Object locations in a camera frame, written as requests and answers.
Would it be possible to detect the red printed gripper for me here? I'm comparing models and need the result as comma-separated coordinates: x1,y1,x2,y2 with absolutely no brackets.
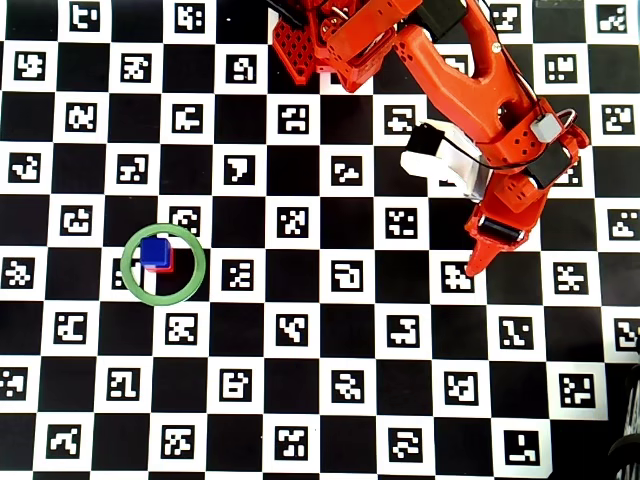
463,171,551,278

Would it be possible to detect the red cube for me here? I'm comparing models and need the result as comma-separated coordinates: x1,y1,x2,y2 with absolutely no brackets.
144,247,176,275

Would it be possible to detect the blue cube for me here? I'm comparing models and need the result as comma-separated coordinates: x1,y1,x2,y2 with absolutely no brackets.
138,236,172,269

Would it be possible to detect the red perforated robot base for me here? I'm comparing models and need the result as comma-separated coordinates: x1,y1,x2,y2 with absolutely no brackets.
272,17,329,86

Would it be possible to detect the black white marker checkerboard mat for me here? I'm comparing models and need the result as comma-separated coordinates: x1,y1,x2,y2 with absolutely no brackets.
0,0,640,475

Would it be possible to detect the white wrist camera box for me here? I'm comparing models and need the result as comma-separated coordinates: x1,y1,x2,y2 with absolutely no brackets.
399,119,494,201

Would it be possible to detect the green flat ring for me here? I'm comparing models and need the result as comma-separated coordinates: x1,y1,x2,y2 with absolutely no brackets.
120,223,207,307

